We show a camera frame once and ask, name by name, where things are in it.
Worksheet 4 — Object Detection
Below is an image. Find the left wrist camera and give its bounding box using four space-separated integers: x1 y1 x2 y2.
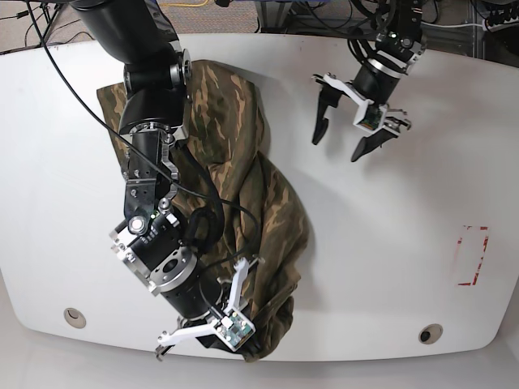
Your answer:
353 104 387 133

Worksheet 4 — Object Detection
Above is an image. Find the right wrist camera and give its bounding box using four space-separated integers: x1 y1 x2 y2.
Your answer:
216 310 255 352

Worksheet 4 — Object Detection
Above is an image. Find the white power strip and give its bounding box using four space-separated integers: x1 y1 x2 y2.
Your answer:
483 13 518 32

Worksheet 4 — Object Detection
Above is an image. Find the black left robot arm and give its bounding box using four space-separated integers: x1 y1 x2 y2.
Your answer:
312 1 426 162

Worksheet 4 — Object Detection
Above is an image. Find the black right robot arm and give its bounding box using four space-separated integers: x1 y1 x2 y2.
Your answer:
71 1 257 357

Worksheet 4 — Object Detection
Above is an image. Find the table cable grommet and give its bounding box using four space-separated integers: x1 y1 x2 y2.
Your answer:
63 308 87 329
418 323 444 345

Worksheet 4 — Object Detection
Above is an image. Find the right table cable grommet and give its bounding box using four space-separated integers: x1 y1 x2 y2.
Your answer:
418 323 444 345

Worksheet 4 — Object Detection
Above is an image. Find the left table cable grommet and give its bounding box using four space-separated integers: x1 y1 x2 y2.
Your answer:
63 308 87 329

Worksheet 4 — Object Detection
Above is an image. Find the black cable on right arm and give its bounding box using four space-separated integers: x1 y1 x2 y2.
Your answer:
24 0 264 284

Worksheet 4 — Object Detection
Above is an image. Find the camouflage t-shirt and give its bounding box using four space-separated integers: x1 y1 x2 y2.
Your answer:
97 60 309 361

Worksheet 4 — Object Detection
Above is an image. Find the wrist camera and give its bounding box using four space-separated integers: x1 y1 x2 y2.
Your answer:
353 104 387 133
216 310 255 352

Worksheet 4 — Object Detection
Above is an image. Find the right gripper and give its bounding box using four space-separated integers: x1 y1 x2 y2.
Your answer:
155 259 259 361

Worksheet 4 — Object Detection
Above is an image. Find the red tape rectangle marking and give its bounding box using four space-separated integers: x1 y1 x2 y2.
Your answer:
453 225 490 287

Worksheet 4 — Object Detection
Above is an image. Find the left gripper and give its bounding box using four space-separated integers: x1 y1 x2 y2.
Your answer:
312 66 412 162

